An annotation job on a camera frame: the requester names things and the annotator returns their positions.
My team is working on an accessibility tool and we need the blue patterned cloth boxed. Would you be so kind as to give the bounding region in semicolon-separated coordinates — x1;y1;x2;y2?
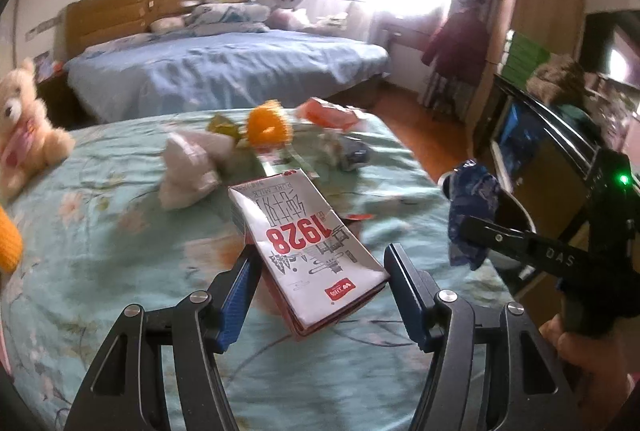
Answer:
447;160;501;271

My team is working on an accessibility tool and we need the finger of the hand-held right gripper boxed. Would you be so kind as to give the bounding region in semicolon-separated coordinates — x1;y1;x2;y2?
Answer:
457;214;596;277

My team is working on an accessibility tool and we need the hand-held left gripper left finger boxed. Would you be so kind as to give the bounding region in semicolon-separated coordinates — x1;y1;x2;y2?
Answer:
62;243;263;431

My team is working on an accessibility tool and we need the stack of green boxes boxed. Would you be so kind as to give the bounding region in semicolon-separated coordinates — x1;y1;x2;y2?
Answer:
501;30;551;84

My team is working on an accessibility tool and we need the orange plush toy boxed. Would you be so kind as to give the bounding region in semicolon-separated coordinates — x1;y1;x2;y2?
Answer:
0;206;25;274

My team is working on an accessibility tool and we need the teal floral blanket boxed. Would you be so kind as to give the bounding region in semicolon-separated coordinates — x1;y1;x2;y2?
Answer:
0;108;516;431

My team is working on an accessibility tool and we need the white and red milk carton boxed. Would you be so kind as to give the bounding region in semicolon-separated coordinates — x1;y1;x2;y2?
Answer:
227;168;392;342

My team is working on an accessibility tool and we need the cream teddy bear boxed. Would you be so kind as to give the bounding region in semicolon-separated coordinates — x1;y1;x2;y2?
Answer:
0;58;76;202

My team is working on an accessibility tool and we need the radiator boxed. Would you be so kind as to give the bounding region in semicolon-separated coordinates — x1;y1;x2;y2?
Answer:
419;71;471;114

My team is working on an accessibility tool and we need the dark red coat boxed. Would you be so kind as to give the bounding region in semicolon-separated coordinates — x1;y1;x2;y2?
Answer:
421;8;491;84

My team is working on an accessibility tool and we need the white crib rail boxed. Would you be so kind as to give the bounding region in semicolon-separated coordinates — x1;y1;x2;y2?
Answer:
255;0;373;42

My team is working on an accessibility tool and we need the bed with blue sheet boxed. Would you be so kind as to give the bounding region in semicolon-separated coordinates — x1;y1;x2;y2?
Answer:
65;31;391;122

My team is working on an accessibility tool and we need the television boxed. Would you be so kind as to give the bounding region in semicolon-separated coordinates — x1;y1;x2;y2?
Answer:
582;11;640;88

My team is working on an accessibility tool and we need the white pillow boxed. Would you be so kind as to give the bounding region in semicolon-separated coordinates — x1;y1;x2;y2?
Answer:
150;16;188;34

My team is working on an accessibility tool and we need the red and white snack wrapper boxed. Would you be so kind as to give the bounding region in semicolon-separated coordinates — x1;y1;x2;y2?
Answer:
295;97;368;132

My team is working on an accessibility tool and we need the wooden headboard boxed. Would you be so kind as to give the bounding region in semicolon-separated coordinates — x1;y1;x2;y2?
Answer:
64;0;211;62

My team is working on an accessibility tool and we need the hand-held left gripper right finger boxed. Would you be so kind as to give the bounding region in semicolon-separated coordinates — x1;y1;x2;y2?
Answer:
382;242;586;431

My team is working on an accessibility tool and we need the white foam piece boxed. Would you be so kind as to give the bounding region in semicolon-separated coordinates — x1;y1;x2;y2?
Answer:
159;131;236;211

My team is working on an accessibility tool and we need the brown fluffy item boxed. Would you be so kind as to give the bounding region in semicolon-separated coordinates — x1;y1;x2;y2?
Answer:
525;56;591;108

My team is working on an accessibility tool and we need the green flat package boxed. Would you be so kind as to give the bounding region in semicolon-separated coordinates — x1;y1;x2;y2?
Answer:
235;138;321;179

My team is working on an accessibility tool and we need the blue and white wrapper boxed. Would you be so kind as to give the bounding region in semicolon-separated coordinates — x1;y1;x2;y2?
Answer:
320;134;373;172

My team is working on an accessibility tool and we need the orange foam fruit net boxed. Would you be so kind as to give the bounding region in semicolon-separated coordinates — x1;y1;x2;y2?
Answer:
246;100;293;149

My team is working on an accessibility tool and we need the yellow green wrapper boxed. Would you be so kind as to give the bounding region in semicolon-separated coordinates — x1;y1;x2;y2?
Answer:
207;112;241;136

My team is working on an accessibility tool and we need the person's right hand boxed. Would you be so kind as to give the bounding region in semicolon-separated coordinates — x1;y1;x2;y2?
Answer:
542;313;633;431

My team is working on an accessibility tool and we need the pink bag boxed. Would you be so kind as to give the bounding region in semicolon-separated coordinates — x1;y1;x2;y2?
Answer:
270;7;311;32

